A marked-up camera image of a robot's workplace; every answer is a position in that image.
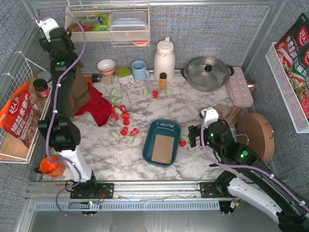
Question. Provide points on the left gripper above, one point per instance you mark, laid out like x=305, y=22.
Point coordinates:
x=45, y=44

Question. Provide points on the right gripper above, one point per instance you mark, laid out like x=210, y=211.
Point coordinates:
x=193, y=136

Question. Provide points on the teal storage basket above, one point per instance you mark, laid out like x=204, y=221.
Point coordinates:
x=162, y=127

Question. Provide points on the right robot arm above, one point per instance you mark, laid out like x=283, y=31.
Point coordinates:
x=287, y=208

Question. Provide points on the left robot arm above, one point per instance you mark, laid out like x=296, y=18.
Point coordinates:
x=57, y=129

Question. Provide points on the green capsule by basket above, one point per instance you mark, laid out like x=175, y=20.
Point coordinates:
x=185, y=138

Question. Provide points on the red capsule by basket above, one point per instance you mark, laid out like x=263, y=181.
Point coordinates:
x=182, y=143

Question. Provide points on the green capsule beside basket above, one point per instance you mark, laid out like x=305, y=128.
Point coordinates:
x=144, y=134

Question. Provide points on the purple knife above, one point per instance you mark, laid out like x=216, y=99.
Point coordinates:
x=213, y=165

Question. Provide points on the green capsule top right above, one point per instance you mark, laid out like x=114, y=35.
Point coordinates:
x=168, y=93

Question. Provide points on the dark lid jar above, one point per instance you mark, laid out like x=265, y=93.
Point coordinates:
x=41, y=88

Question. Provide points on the green drink packet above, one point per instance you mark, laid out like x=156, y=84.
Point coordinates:
x=99, y=21

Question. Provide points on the pepper grinder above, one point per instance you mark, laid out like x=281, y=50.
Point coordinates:
x=105, y=79

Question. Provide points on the white orange bowl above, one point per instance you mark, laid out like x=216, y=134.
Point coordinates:
x=106, y=66

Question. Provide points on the red capsule top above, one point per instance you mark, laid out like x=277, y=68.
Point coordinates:
x=155, y=94

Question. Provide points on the brown cloth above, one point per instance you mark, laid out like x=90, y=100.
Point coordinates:
x=80, y=94

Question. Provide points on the round wooden board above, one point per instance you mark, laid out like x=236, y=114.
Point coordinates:
x=254, y=130

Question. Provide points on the steel pot with lid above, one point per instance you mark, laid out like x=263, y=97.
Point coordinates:
x=207, y=74

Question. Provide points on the red capsule lower right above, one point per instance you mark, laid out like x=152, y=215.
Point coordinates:
x=134, y=132

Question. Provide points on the orange spice bottle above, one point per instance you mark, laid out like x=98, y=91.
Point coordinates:
x=163, y=80

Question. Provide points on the pink egg tray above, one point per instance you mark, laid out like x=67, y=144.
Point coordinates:
x=238, y=89

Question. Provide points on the green capsule top left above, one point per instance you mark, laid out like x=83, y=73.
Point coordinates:
x=145, y=93

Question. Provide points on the green capsule lower middle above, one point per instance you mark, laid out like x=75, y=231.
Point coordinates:
x=130, y=138

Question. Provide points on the clear plastic containers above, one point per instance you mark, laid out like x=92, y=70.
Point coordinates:
x=128, y=26

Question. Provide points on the red capsule cluster four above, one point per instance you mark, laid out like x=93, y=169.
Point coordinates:
x=126, y=122

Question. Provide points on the green lid cup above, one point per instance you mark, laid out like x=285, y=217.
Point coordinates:
x=124, y=75

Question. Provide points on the red capsule lower middle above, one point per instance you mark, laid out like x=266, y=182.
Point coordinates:
x=124, y=131

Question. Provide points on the red capsule cluster three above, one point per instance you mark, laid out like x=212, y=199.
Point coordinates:
x=125, y=115

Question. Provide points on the green capsule far left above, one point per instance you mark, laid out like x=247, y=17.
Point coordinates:
x=114, y=91

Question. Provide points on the steel ladle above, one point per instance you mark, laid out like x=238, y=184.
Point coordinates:
x=252, y=85

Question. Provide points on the red capsule cluster one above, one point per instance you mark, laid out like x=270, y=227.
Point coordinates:
x=123, y=109

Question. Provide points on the white thermos jug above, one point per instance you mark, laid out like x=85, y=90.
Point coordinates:
x=164, y=60

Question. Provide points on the green capsule pair left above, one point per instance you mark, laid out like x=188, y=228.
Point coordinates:
x=113, y=99

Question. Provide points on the red cloth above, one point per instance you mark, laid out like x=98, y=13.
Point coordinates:
x=97, y=106

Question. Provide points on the green capsule in cluster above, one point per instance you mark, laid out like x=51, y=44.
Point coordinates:
x=118, y=111

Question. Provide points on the orange snack bag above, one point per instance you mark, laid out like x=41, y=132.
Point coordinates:
x=19, y=117

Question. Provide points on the white wire basket left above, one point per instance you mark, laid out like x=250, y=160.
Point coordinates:
x=13, y=150

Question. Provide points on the cream wall rack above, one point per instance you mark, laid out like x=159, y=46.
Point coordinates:
x=78, y=13

